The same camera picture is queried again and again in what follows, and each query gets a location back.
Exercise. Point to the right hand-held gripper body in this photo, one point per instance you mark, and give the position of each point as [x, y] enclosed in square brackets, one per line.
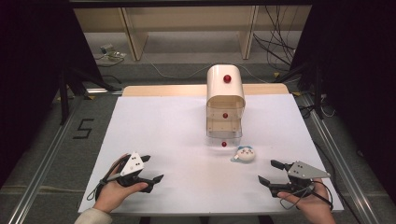
[303, 172]

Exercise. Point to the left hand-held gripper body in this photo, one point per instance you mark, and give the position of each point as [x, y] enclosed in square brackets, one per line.
[132, 166]

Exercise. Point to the white and blue plush toy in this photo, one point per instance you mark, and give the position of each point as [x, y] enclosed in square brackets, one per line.
[244, 154]

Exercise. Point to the clear drawer with red knob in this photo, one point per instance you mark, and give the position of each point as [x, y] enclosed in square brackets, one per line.
[224, 127]

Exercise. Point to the cream cabinet with red knobs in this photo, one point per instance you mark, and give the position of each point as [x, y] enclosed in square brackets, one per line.
[224, 88]

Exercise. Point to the person's left hand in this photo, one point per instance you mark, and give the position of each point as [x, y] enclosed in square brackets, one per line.
[110, 194]

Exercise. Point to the person's right hand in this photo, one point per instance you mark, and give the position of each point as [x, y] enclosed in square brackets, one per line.
[314, 208]

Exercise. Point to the white table sheet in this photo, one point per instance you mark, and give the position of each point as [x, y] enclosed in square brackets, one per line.
[162, 137]

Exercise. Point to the yellow tape marker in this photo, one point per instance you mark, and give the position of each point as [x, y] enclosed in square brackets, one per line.
[296, 93]
[276, 74]

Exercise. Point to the black metal stand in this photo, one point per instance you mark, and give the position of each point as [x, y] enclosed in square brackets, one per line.
[317, 90]
[67, 93]

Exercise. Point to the black curtain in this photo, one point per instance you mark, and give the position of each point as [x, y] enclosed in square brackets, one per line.
[28, 77]
[358, 77]

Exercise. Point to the small grey power adapter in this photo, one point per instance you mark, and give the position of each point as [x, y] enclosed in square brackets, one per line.
[107, 49]

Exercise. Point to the light wooden shelf unit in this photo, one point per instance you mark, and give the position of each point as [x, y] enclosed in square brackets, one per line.
[186, 21]

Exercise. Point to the aluminium floor rail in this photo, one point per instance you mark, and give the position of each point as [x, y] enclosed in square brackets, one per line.
[342, 161]
[43, 165]

